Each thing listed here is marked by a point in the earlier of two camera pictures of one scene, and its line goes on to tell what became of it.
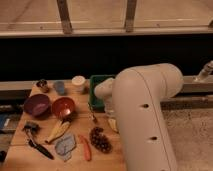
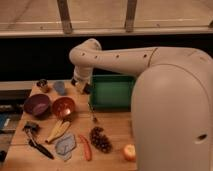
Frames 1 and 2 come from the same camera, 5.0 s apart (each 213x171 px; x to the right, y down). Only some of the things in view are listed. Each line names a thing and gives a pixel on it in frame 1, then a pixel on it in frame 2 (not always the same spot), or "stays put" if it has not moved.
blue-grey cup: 59,87 stays put
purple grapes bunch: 99,140 stays put
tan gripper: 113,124 → 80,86
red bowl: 63,106 stays put
